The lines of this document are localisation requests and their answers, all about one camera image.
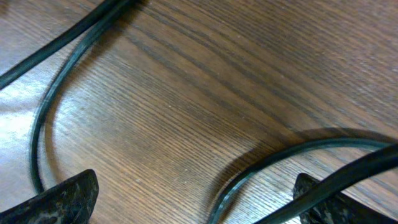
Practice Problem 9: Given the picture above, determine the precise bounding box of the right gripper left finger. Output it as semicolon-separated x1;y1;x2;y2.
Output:
1;169;99;224

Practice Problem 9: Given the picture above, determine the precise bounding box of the black USB cable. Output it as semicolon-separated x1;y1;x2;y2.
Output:
0;0;392;224
253;144;398;224

